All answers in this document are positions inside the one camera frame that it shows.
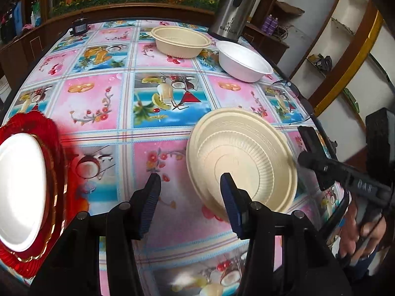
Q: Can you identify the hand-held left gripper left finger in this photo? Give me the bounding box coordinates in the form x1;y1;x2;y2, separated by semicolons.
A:
29;173;162;296

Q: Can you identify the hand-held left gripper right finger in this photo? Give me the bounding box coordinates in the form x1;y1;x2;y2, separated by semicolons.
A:
220;173;352;296

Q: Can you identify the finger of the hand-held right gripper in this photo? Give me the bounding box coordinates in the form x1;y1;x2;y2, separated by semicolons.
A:
297;125;353;192

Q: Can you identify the beige ribbed plastic bowl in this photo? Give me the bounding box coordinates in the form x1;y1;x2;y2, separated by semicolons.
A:
150;26;212;59
186;107;298;221

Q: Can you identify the white foam bowl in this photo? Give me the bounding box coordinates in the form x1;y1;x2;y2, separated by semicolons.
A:
215;41;275;83

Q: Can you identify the red scalloped plate gold rim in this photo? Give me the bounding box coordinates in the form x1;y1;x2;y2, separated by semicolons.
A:
0;111;70;279

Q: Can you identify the white round plate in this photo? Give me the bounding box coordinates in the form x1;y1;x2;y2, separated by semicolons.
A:
0;132;47;252

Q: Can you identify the person's right hand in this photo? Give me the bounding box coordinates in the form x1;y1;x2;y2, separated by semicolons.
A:
338;202;388;262

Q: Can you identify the green object on shelf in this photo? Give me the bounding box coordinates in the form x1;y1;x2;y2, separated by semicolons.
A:
342;88;360;113

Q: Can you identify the stainless steel thermos jug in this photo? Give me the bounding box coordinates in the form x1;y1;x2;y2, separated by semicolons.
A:
208;0;260;42

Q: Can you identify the small black motor device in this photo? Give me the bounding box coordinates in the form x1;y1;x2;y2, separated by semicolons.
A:
68;18;90;37

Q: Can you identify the black kettle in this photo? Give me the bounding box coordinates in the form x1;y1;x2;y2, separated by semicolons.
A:
0;12;14;42

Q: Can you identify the blue plastic container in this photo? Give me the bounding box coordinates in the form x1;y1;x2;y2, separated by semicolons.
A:
12;1;23;34

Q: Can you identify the dark tangled cable bundle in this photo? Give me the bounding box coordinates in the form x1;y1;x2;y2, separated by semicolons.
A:
307;54;333;74

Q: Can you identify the wooden wall shelf unit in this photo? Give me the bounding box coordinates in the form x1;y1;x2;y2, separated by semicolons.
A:
247;0;395;167

